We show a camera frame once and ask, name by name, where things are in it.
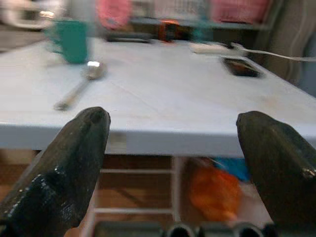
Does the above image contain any orange plastic bag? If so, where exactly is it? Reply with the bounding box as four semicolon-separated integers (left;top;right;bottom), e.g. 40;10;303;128
189;160;241;222

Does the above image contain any white metal table frame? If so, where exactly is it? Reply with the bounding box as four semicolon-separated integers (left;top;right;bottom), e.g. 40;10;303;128
81;156;183;237

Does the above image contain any black flat tray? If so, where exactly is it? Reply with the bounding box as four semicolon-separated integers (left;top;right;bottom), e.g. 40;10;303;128
105;31;154;43

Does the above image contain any pink plastic basket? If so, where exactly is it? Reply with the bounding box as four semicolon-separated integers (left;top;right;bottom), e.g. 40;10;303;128
211;0;270;25

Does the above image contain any white power cable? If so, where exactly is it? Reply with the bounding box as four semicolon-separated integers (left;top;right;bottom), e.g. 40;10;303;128
243;48;316;62

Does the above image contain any orange and black box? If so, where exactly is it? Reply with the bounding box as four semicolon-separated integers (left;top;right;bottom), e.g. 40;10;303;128
158;19;180;43

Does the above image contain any blue plastic bag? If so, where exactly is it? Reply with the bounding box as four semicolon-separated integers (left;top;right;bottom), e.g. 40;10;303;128
214;158;251;182

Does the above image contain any pink cloth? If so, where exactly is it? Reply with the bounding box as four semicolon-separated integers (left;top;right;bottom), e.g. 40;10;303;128
95;0;131;31

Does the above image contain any white power strip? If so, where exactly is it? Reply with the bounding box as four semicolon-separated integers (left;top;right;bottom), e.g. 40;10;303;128
189;42;247;57

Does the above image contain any silver metal spoon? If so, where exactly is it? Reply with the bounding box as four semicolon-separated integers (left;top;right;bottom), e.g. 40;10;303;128
53;60;106;111

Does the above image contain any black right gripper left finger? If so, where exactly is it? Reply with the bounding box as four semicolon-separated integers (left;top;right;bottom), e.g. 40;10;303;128
0;106;111;237

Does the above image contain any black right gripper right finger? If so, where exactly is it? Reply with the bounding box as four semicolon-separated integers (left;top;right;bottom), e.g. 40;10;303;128
236;111;316;237

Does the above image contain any teal ceramic mug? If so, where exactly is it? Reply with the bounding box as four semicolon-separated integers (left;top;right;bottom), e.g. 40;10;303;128
44;19;89;64

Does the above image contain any black smartphone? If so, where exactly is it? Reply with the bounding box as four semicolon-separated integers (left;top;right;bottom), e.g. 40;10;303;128
222;57;264;78

